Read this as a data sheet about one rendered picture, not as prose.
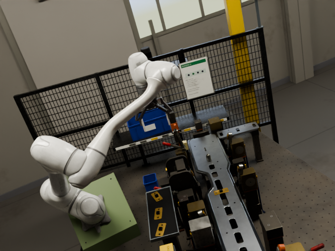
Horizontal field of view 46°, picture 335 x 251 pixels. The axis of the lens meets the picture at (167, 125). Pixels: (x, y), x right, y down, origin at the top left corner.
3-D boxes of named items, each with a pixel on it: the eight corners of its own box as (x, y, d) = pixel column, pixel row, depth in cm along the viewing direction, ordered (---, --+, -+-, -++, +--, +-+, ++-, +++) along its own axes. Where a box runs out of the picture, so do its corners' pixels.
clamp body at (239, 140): (255, 183, 272) (248, 140, 256) (239, 187, 273) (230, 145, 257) (252, 177, 278) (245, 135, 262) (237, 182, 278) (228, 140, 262)
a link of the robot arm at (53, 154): (69, 217, 239) (37, 201, 240) (83, 194, 247) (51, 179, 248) (64, 172, 172) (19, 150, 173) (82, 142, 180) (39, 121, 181)
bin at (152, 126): (171, 129, 298) (167, 114, 292) (132, 141, 297) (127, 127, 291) (167, 120, 313) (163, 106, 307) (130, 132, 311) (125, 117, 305)
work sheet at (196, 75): (215, 92, 308) (207, 56, 294) (187, 100, 309) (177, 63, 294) (214, 91, 310) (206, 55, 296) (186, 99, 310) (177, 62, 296)
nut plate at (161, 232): (162, 236, 183) (162, 234, 182) (155, 236, 184) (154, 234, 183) (166, 223, 190) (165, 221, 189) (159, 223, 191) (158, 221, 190)
